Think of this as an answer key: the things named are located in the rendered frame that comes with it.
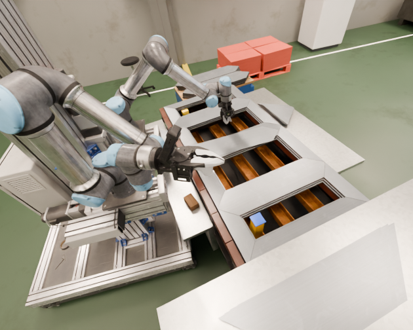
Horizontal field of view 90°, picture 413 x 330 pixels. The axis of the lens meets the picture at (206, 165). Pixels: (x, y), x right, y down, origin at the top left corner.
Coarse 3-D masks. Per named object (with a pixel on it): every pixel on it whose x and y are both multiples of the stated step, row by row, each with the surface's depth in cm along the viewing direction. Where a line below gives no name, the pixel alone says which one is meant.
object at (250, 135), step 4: (244, 132) 156; (248, 132) 156; (252, 132) 155; (248, 136) 153; (252, 136) 152; (256, 136) 152; (248, 140) 150; (252, 140) 149; (256, 140) 149; (252, 144) 147; (256, 144) 146
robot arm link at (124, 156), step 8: (112, 144) 64; (120, 144) 64; (128, 144) 64; (112, 152) 62; (120, 152) 61; (128, 152) 61; (136, 152) 60; (112, 160) 62; (120, 160) 62; (128, 160) 61; (128, 168) 64; (136, 168) 63
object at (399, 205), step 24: (408, 192) 86; (360, 216) 82; (384, 216) 81; (408, 216) 80; (312, 240) 78; (336, 240) 77; (408, 240) 74; (264, 264) 75; (288, 264) 74; (312, 264) 73; (408, 264) 69; (216, 288) 71; (240, 288) 70; (264, 288) 70; (408, 288) 65; (168, 312) 68; (192, 312) 67; (216, 312) 67; (408, 312) 61
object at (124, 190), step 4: (124, 180) 99; (116, 184) 98; (120, 184) 99; (124, 184) 100; (128, 184) 103; (116, 188) 100; (120, 188) 100; (124, 188) 101; (128, 188) 103; (132, 188) 105; (112, 192) 104; (116, 192) 101; (120, 192) 101; (124, 192) 102; (128, 192) 103; (132, 192) 105; (116, 196) 103; (120, 196) 103; (124, 196) 103
